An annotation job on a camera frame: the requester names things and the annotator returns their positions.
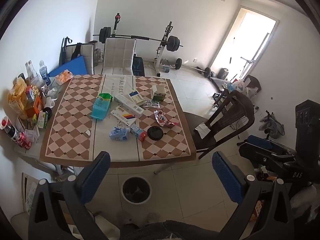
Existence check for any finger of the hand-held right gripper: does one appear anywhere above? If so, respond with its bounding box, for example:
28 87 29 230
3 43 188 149
246 135 298 155
239 142 278 167

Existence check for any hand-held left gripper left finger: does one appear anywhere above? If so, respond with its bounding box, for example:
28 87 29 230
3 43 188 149
28 151 120 240

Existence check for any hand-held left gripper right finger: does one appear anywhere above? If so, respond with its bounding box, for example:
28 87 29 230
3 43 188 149
212 151 295 240

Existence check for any white round trash bin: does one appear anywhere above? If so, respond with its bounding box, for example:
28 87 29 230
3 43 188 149
121 176 152 204

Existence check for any long white toothpaste box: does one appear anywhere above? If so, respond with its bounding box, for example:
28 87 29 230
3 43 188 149
114 94 145 117

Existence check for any blue white medicine box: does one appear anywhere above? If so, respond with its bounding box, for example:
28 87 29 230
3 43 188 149
128 90 145 106

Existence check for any small white green carton box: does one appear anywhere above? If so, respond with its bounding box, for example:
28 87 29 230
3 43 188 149
151 85 167 102

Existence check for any grey cloth heap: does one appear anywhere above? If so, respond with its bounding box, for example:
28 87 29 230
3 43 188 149
259 110 285 140

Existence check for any blue crumpled plastic wrapper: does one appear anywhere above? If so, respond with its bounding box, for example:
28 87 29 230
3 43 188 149
109 126 130 142

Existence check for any white paper sheet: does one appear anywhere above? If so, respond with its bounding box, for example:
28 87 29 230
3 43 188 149
194 123 213 139

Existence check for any white plastic bag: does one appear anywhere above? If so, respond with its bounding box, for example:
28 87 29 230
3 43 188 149
234 79 258 98

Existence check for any blue tube with red cap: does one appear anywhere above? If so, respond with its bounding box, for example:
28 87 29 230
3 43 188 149
129 124 148 142

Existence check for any white box with rainbow stripe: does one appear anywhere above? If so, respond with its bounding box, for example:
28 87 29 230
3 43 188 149
110 106 137 128

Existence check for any flat cardboard box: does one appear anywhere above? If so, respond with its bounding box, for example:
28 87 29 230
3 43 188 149
21 172 40 214

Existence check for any white table leg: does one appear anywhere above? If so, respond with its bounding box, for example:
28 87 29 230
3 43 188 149
10 77 175 180

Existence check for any brown checked tablecloth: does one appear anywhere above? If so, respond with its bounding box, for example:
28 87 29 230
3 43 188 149
40 74 197 162

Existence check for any black round lid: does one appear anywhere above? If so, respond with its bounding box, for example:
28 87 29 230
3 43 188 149
147 126 163 141

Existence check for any grey water jug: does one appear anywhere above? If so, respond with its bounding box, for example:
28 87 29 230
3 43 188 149
217 67 229 80

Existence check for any green drink carton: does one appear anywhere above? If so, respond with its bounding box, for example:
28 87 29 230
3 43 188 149
37 111 49 130

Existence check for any red soda can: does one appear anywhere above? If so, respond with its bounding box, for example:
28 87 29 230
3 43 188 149
15 132 32 150

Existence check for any red snack wrapper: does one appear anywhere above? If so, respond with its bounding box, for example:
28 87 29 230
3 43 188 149
154 110 179 128

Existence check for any small barbell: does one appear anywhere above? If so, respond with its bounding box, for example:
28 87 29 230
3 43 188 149
174 58 216 78

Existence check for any orange cardboard box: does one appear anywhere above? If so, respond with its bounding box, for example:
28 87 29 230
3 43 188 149
25 95 43 119

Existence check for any black soda can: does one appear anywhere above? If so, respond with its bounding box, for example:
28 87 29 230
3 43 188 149
4 124 18 139

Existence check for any orange tissue pack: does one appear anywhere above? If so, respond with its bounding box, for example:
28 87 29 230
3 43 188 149
54 69 74 85

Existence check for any red white paper cup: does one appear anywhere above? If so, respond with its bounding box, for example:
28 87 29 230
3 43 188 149
0 117 12 130

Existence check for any yellow snack bag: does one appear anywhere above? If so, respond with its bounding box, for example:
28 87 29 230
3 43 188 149
7 77 28 119

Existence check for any blue foam board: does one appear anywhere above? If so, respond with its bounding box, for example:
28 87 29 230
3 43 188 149
48 55 88 78

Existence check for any water bottle with blue label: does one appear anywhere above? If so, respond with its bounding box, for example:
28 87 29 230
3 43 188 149
39 60 52 87

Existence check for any black blue bag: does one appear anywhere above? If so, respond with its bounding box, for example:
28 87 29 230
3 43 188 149
132 54 146 77

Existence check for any clear glass bottle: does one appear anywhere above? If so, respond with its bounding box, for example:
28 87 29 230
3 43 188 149
26 60 40 85

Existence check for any white padded chair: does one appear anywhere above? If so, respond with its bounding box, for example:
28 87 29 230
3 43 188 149
101 37 137 76

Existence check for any grey padded chair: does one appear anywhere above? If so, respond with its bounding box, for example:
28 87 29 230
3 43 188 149
64 42 96 75

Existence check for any barbell with black plates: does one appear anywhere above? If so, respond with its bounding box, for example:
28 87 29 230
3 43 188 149
92 27 184 53

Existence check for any white squat rack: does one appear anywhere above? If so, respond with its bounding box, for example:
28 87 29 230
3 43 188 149
153 21 175 77

